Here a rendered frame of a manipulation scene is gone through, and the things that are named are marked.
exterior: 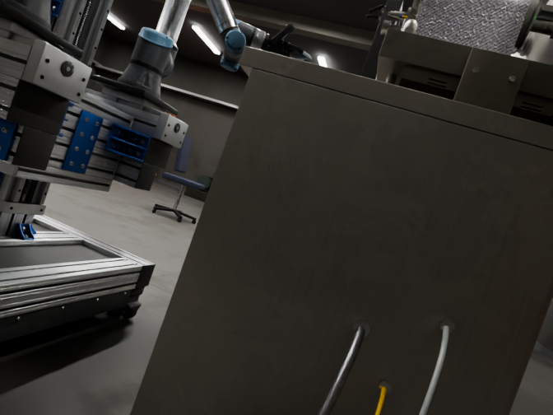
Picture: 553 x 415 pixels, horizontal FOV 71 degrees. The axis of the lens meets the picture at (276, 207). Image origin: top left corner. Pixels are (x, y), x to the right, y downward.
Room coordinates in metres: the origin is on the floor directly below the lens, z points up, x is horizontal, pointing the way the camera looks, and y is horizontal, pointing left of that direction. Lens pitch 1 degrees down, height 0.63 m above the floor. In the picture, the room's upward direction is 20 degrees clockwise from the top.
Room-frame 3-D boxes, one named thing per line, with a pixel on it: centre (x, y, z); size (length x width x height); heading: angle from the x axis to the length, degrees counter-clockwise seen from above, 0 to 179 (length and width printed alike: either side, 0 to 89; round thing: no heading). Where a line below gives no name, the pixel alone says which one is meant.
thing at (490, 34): (0.95, -0.29, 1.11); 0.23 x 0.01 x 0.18; 77
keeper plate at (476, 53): (0.73, -0.30, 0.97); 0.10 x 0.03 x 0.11; 77
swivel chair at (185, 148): (4.72, 1.18, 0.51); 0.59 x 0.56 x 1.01; 70
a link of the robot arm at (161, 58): (1.40, 0.61, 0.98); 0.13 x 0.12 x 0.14; 11
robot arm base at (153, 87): (1.39, 0.61, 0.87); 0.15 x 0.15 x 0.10
